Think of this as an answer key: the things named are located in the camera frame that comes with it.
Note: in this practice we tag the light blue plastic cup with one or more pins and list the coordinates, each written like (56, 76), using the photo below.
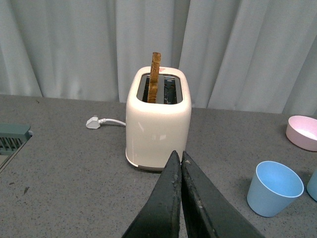
(312, 186)
(274, 186)

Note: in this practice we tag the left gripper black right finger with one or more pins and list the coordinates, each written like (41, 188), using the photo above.
(207, 213)

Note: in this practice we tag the white power plug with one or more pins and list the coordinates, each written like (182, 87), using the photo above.
(93, 123)

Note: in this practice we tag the pink plastic bowl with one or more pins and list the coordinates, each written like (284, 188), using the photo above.
(302, 131)

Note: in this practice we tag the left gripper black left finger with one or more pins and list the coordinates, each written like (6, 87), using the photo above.
(160, 216)

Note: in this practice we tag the brown toast slice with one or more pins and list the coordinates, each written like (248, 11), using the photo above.
(154, 77)

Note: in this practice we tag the cream white toaster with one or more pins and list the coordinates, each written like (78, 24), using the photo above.
(153, 131)

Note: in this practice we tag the green dish rack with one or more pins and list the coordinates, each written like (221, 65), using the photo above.
(12, 138)

